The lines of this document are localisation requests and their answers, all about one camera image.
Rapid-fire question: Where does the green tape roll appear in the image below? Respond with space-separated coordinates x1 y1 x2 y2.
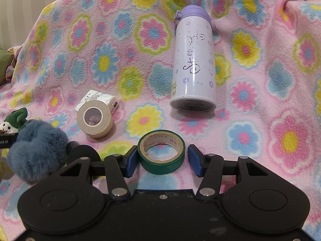
138 130 186 175

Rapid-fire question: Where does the beige tape roll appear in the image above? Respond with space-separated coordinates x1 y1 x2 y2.
77 101 113 139

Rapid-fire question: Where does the blue fluffy plush toy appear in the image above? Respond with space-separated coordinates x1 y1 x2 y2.
7 120 69 183

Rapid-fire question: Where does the purple white thermos bottle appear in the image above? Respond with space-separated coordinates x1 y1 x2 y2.
170 5 216 112

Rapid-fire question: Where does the white snowman plush green hat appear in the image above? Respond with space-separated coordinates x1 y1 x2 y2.
0 107 29 134

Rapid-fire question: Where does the pink floral fleece blanket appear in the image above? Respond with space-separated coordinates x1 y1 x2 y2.
1 0 320 240

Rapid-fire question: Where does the green embroidered cushion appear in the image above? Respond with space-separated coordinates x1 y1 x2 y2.
0 49 14 84

